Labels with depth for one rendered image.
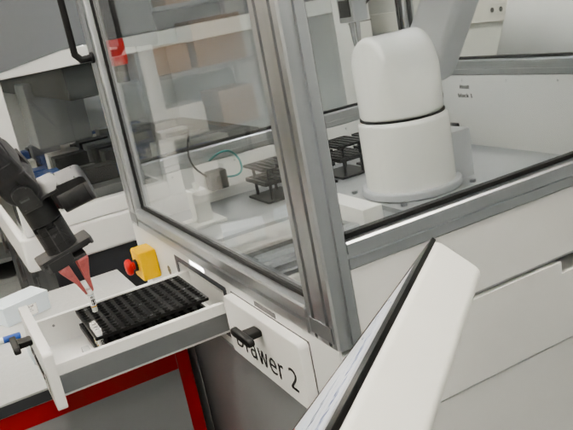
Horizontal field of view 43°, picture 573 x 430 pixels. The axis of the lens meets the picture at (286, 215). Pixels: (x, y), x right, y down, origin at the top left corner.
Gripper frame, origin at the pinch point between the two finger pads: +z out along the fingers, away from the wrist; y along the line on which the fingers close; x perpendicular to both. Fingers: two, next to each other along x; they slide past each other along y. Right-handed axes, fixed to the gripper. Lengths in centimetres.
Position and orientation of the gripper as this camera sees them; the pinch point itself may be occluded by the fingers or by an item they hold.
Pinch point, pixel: (87, 287)
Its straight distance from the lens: 138.7
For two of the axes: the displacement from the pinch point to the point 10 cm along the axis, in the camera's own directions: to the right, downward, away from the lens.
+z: 4.0, 8.4, 3.6
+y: -8.0, 5.1, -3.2
